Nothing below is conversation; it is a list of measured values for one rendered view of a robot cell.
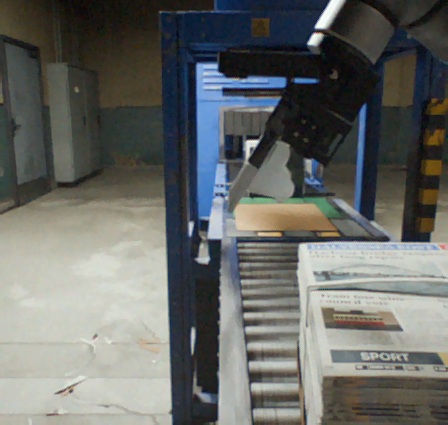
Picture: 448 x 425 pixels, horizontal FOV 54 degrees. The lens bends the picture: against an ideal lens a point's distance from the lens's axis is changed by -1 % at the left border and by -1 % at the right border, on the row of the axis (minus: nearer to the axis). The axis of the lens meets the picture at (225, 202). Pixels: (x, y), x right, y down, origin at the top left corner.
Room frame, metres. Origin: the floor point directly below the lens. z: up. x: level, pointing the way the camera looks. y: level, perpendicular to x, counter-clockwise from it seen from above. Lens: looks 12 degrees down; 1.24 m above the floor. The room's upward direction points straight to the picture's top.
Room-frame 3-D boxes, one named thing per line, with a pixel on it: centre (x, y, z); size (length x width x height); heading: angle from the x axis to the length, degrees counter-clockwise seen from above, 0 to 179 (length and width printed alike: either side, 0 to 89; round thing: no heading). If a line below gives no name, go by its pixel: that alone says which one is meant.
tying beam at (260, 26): (1.85, -0.26, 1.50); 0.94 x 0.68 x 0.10; 90
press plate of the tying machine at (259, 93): (1.85, -0.26, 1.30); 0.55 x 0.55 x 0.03; 0
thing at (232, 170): (2.98, -0.26, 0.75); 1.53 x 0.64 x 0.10; 0
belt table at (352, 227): (1.85, -0.26, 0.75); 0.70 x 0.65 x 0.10; 0
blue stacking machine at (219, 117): (4.56, -0.30, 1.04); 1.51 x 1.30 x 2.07; 0
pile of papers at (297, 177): (2.42, -0.26, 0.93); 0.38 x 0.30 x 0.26; 0
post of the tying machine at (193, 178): (2.15, 0.17, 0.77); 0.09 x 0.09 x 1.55; 0
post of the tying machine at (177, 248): (1.55, 0.17, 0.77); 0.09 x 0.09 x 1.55; 0
